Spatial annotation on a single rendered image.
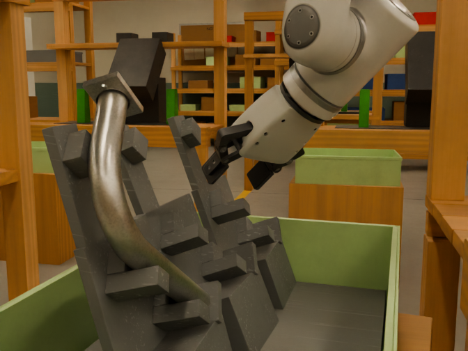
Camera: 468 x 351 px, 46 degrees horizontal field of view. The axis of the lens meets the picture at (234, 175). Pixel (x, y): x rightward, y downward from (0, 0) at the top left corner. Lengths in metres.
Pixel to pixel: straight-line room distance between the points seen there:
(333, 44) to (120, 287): 0.33
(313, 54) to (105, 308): 0.33
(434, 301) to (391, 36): 1.18
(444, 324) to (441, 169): 0.45
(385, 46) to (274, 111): 0.15
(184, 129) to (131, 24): 11.45
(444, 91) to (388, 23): 0.98
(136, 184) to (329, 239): 0.41
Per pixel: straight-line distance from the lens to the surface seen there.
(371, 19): 0.66
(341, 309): 0.92
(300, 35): 0.61
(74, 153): 0.54
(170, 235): 0.72
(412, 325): 1.04
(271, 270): 0.90
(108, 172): 0.52
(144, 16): 12.20
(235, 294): 0.75
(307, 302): 0.94
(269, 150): 0.74
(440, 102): 1.63
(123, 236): 0.52
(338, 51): 0.62
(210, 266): 0.80
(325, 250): 1.01
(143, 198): 0.72
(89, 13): 6.33
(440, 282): 1.72
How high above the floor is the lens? 1.20
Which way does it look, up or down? 9 degrees down
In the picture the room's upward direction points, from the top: straight up
